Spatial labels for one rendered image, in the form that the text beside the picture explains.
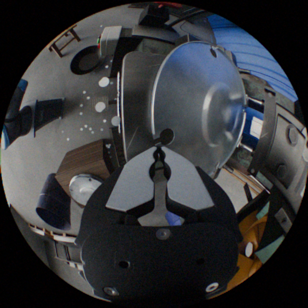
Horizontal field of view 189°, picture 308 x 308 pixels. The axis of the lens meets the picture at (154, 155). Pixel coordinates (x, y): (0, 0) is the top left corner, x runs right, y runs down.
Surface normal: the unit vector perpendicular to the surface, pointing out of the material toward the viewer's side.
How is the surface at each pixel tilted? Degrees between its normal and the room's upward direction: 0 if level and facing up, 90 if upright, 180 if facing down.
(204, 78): 0
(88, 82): 0
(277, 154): 90
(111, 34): 0
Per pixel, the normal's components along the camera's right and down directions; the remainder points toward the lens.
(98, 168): 0.41, 0.48
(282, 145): -0.91, 0.18
